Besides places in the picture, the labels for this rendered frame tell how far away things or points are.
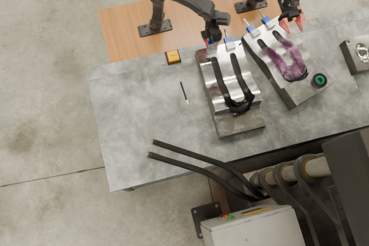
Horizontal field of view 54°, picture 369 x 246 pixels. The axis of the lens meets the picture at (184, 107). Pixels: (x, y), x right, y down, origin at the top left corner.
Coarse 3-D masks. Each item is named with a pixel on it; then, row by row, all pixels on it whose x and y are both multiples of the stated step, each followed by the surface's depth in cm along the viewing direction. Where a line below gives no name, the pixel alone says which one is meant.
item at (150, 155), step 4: (148, 152) 191; (148, 156) 191; (152, 156) 190; (156, 156) 190; (160, 156) 190; (164, 156) 190; (160, 160) 190; (164, 160) 189; (168, 160) 188; (172, 160) 188; (176, 160) 188; (172, 164) 188; (176, 164) 187; (180, 164) 187; (184, 164) 187; (188, 164) 187; (184, 168) 187; (188, 168) 186; (192, 168) 186; (196, 168) 185
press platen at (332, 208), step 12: (300, 156) 125; (312, 156) 122; (300, 168) 121; (300, 180) 122; (312, 180) 120; (324, 180) 121; (312, 192) 120; (324, 192) 120; (336, 192) 120; (324, 204) 119; (336, 204) 119; (336, 216) 118; (348, 228) 117; (348, 240) 116
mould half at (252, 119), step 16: (224, 48) 202; (240, 48) 202; (208, 64) 199; (224, 64) 200; (240, 64) 200; (208, 80) 197; (224, 80) 197; (208, 96) 197; (240, 96) 190; (256, 96) 191; (224, 112) 193; (256, 112) 196; (224, 128) 193; (240, 128) 193; (256, 128) 196
